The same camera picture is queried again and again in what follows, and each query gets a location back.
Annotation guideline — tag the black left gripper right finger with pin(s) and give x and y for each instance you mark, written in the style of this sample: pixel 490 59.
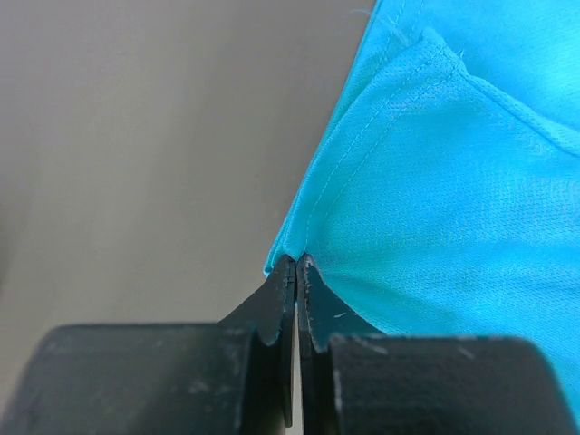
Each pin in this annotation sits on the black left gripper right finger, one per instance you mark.
pixel 321 314

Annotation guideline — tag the turquoise t shirt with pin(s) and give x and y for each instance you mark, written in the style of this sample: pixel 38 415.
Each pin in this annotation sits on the turquoise t shirt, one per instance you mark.
pixel 443 197

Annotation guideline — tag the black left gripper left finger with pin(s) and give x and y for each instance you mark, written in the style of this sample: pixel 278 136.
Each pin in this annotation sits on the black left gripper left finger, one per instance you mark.
pixel 268 373

